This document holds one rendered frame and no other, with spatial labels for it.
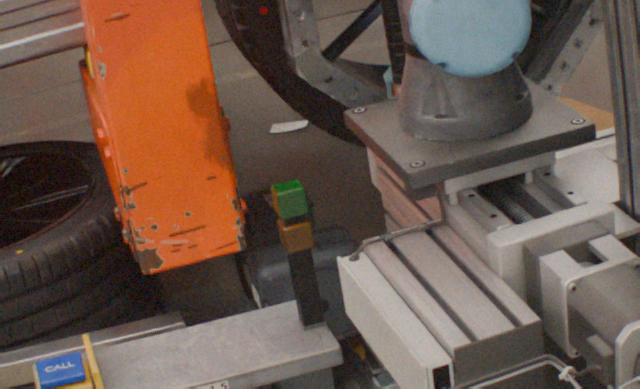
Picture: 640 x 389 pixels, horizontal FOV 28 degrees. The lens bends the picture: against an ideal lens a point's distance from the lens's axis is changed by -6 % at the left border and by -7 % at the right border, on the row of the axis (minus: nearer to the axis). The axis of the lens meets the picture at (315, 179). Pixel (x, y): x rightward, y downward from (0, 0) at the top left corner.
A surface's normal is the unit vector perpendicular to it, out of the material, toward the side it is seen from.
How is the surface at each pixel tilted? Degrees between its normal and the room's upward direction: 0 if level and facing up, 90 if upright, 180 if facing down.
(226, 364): 0
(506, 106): 72
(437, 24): 98
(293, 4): 90
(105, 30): 90
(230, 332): 0
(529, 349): 90
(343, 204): 0
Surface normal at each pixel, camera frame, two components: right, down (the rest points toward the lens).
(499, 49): 0.05, 0.49
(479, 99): 0.11, 0.07
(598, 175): -0.16, -0.91
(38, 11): 0.26, 0.33
